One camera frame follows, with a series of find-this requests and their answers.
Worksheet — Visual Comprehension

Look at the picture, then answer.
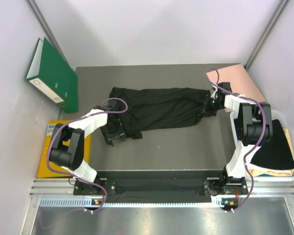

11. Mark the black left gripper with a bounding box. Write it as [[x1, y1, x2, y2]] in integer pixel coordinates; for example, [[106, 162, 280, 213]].
[[100, 119, 125, 145]]

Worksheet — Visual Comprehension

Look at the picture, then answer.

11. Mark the black printed t-shirt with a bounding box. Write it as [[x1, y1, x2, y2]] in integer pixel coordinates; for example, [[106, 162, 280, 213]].
[[110, 87, 217, 140]]

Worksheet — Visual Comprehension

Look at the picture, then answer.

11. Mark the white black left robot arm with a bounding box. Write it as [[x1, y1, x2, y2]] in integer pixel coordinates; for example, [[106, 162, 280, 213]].
[[47, 105, 128, 194]]

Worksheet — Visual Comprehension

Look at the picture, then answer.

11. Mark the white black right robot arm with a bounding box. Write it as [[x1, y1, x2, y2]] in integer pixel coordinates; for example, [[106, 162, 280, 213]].
[[204, 94, 273, 196]]

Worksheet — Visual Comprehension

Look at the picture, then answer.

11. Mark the pink paper folder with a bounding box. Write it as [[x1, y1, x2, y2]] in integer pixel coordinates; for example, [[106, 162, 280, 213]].
[[204, 64, 266, 113]]

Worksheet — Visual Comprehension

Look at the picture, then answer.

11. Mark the white plastic basket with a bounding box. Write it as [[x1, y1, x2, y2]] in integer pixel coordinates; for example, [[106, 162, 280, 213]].
[[230, 109, 294, 182]]

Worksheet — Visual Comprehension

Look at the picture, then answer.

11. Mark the yellow folder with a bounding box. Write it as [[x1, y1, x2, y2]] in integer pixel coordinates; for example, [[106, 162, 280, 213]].
[[37, 120, 92, 178]]

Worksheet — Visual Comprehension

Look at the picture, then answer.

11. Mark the folded black t-shirt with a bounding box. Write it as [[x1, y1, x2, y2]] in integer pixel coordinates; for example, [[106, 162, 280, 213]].
[[250, 119, 294, 170]]

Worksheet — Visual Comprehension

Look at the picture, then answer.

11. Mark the green lever arch binder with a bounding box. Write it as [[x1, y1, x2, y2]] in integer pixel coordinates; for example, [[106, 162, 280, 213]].
[[25, 38, 79, 113]]

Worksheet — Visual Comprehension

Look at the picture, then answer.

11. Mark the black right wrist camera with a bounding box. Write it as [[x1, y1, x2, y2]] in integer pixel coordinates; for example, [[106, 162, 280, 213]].
[[217, 82, 232, 94]]

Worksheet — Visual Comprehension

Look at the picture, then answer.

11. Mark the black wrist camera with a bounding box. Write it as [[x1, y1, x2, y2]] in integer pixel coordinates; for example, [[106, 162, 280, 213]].
[[106, 100, 122, 111], [217, 82, 232, 94]]

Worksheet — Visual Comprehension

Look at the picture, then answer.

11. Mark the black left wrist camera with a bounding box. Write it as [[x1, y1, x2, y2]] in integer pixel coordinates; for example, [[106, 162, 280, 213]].
[[106, 100, 122, 111]]

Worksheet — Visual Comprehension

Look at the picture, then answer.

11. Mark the grey slotted cable duct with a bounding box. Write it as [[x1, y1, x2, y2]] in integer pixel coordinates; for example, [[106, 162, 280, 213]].
[[39, 197, 224, 208]]

